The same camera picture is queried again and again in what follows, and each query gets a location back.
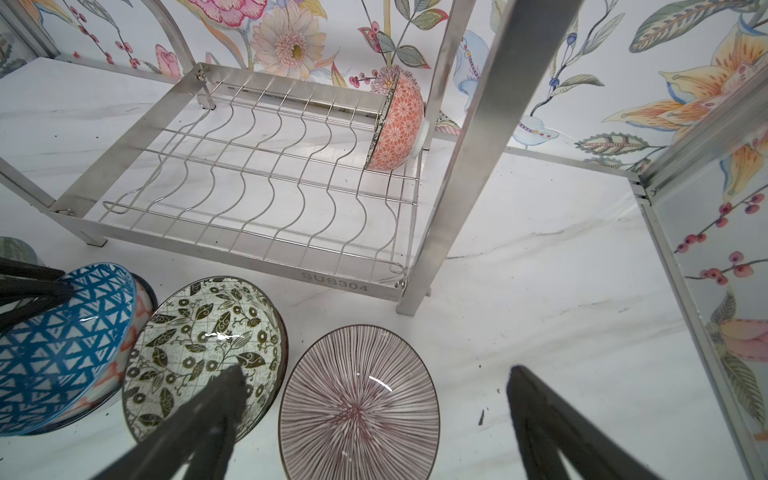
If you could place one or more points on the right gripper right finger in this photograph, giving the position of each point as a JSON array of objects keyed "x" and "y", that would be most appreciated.
[{"x": 549, "y": 430}]

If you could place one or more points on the purple striped bowl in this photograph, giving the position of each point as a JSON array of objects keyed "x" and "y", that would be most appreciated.
[{"x": 359, "y": 404}]

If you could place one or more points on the green leaf pattern bowl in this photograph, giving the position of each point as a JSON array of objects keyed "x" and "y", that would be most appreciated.
[{"x": 194, "y": 335}]

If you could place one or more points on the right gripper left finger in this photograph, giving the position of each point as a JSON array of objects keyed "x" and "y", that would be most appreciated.
[{"x": 199, "y": 437}]

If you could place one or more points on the steel two-tier dish rack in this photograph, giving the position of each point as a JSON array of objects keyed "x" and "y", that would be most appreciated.
[{"x": 276, "y": 175}]

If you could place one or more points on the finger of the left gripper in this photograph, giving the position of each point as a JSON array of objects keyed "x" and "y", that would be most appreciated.
[{"x": 31, "y": 290}]

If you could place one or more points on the grey green floral bowl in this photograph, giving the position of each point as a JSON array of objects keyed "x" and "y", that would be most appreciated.
[{"x": 17, "y": 250}]

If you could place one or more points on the orange pattern bowl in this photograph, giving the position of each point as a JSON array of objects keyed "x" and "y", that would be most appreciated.
[{"x": 401, "y": 127}]

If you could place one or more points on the blue triangle pattern bowl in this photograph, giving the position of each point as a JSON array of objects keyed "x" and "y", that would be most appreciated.
[{"x": 50, "y": 362}]

